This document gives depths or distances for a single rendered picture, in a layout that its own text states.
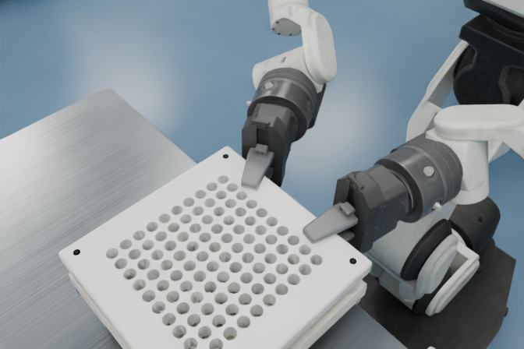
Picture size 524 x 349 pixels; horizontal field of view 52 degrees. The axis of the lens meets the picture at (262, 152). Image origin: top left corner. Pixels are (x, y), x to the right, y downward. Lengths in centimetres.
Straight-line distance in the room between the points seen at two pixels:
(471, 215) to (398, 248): 50
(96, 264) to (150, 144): 32
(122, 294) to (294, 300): 18
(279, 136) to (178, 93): 171
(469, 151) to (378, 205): 16
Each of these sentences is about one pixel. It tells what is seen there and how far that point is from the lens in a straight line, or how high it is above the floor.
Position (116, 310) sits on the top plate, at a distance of 58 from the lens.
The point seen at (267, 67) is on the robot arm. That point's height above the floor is 98.
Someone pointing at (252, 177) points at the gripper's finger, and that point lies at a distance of 65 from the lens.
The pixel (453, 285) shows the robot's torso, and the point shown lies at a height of 32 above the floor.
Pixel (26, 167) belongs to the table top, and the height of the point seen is 87.
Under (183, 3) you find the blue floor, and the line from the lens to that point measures 295.
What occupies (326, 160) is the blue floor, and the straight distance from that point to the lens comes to 205.
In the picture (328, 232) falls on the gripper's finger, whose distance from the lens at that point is 61.
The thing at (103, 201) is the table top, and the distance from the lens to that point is 83.
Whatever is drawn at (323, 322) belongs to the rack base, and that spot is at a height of 94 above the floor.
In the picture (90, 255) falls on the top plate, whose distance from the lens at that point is 63.
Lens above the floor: 149
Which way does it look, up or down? 46 degrees down
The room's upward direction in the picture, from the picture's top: straight up
